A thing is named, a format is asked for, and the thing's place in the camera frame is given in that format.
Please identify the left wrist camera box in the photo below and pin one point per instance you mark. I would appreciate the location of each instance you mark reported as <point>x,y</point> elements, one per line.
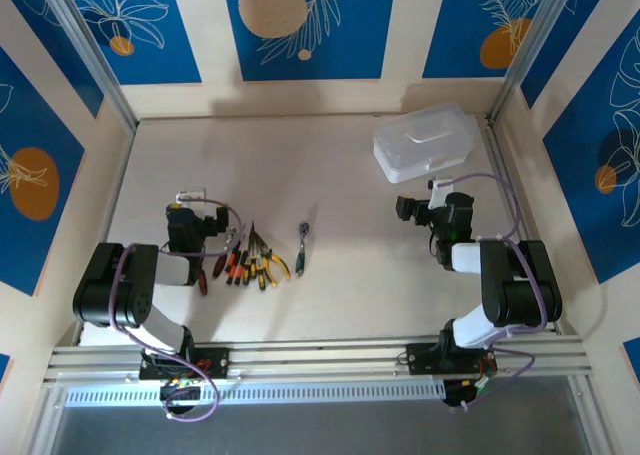
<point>192,194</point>

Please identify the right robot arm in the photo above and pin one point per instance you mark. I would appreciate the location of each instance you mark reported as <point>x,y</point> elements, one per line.
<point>520,285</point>

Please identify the aluminium side rail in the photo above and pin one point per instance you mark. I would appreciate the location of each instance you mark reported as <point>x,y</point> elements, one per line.
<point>496,150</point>

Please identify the long needle nose pliers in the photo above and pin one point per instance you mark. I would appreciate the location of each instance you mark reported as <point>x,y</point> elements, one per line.
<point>256,252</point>

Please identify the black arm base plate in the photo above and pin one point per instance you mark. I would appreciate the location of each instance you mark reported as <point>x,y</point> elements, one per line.
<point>420,360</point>
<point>215,362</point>

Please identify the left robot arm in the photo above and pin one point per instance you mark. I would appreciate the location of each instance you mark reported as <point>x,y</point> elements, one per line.
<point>125,285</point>

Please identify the clear plastic tool box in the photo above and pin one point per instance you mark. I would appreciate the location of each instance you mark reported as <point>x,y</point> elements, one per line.
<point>425,140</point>

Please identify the aluminium frame post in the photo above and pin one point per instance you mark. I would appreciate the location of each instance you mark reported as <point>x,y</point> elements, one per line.
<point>95,60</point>
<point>525,45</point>

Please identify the aluminium frame leg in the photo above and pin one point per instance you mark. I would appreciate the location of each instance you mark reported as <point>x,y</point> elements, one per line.
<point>590,420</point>
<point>45,425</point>

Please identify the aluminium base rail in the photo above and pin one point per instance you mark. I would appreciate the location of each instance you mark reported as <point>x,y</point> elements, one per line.
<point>320,362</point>

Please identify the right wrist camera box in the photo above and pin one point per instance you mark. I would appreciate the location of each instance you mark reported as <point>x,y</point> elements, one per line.
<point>437,195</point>

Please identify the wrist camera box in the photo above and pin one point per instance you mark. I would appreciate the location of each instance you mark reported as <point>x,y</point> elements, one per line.
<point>437,195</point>
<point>192,194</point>

